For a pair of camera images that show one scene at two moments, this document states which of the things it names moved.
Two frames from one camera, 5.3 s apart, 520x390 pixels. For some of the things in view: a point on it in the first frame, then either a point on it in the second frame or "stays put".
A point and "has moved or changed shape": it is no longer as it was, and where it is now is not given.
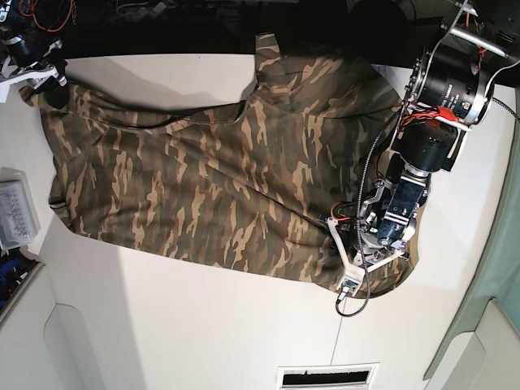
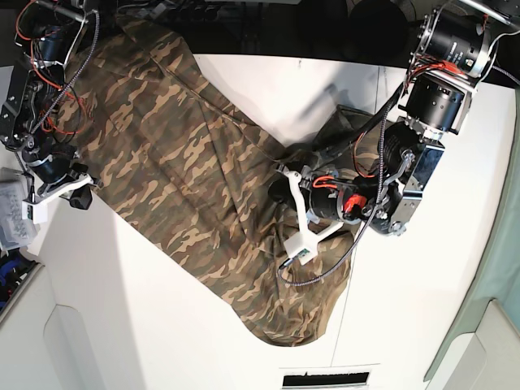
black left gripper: [31, 55] → [56, 167]
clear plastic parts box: [19, 223] stays put
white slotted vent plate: [340, 376] stays put
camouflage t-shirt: [262, 187] has moved or changed shape
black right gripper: [356, 273] → [326, 205]
